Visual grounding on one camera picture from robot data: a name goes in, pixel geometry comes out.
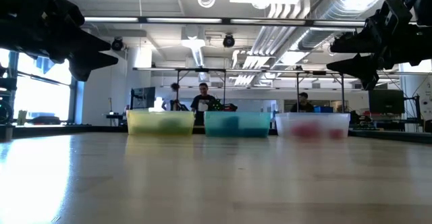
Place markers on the silver ceiling air duct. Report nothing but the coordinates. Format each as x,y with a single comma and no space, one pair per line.
332,4

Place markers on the small red toy block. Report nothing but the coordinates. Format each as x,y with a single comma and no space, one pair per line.
336,134

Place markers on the long red toy block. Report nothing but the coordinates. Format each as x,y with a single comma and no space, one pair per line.
306,130

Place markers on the black computer monitor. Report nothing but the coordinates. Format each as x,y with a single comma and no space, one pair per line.
143,97
386,101

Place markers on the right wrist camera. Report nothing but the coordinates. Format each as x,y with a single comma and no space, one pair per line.
394,15

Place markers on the blue box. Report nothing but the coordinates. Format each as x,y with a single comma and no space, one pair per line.
324,109

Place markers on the yellow plastic bin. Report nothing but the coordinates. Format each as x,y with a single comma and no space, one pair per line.
141,117

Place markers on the green cup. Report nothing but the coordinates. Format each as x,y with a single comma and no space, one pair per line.
22,117

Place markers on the person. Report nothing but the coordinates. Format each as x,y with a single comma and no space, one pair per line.
202,104
303,105
169,99

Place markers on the black equipment stand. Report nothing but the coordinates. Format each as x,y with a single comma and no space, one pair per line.
4,109

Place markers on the long ceiling light bar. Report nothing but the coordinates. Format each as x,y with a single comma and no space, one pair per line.
303,23

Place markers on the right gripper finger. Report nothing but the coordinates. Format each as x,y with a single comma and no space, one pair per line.
357,44
366,67

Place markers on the black ceiling spotlight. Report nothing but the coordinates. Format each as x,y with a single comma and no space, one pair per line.
117,44
229,41

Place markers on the teal plastic bin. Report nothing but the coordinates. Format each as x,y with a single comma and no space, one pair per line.
260,119

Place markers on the clear plastic bin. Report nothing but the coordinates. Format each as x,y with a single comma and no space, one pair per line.
320,117

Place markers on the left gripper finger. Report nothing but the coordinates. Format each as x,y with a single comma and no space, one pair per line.
91,62
89,43

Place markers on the large bright window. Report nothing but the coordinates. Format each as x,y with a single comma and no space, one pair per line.
44,99

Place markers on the white ceiling pipes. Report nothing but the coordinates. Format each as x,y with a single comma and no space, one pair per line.
280,45

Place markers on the black metal workstation frame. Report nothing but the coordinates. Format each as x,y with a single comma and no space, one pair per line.
342,97
177,77

